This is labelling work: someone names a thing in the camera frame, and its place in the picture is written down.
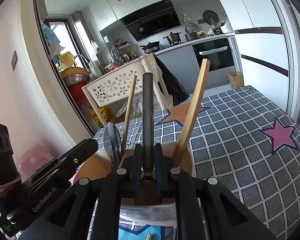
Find glass kettle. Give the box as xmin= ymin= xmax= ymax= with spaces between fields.
xmin=111 ymin=46 xmax=125 ymax=65

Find clear plastic bags with goods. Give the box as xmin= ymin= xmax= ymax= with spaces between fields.
xmin=116 ymin=92 xmax=170 ymax=119

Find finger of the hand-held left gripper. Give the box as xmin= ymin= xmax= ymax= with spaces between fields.
xmin=55 ymin=138 xmax=99 ymax=161
xmin=22 ymin=155 xmax=90 ymax=188

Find white refrigerator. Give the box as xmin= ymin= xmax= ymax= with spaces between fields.
xmin=207 ymin=0 xmax=290 ymax=115

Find black wok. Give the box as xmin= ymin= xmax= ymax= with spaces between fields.
xmin=140 ymin=42 xmax=161 ymax=53

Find white rice cooker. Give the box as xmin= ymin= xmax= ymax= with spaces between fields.
xmin=219 ymin=21 xmax=234 ymax=34

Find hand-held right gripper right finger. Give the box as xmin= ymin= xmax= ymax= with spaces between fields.
xmin=154 ymin=145 xmax=277 ymax=240

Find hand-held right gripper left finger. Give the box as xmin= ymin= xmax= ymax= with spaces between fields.
xmin=17 ymin=143 xmax=143 ymax=240

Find black stock pot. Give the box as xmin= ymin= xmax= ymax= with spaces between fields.
xmin=184 ymin=31 xmax=199 ymax=42

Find white plastic utensil holder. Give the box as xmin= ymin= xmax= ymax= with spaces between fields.
xmin=69 ymin=142 xmax=197 ymax=228

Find stack of pink plastic stools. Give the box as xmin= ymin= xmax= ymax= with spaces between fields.
xmin=17 ymin=144 xmax=55 ymax=175

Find white flower-cutout basket cart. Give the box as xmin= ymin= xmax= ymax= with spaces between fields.
xmin=82 ymin=54 xmax=173 ymax=128

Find black built-in oven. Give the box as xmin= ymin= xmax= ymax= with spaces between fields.
xmin=192 ymin=38 xmax=234 ymax=72

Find cardboard box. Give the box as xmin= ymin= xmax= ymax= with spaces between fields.
xmin=227 ymin=71 xmax=245 ymax=89

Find copper cooking pot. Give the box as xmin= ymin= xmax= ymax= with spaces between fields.
xmin=164 ymin=32 xmax=182 ymax=43

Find gold foil packages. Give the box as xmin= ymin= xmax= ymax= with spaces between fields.
xmin=89 ymin=105 xmax=114 ymax=128

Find white condiment shelf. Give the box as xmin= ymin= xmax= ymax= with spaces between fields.
xmin=119 ymin=41 xmax=138 ymax=60

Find dark sliding door frame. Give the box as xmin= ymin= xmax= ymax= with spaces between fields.
xmin=32 ymin=0 xmax=96 ymax=136

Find red container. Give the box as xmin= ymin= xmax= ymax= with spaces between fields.
xmin=67 ymin=84 xmax=88 ymax=104

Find metal spoon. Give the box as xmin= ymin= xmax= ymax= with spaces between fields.
xmin=103 ymin=122 xmax=122 ymax=167

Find white sliding door frame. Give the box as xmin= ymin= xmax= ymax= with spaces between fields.
xmin=262 ymin=0 xmax=300 ymax=130

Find chrome kitchen faucet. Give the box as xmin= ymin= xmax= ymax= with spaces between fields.
xmin=75 ymin=54 xmax=92 ymax=70

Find black range hood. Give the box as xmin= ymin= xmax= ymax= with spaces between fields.
xmin=120 ymin=0 xmax=182 ymax=42

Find round grey wall rack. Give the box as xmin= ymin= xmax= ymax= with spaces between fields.
xmin=203 ymin=10 xmax=219 ymax=25

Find yellow plastic cup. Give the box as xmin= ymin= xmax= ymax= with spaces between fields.
xmin=59 ymin=51 xmax=75 ymax=67

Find grey kitchen counter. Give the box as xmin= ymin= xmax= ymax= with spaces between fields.
xmin=154 ymin=34 xmax=237 ymax=93

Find steel basin with orange lid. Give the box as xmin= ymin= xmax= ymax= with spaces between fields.
xmin=61 ymin=67 xmax=90 ymax=87

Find blue patterned bag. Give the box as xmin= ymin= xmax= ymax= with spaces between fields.
xmin=42 ymin=22 xmax=60 ymax=53

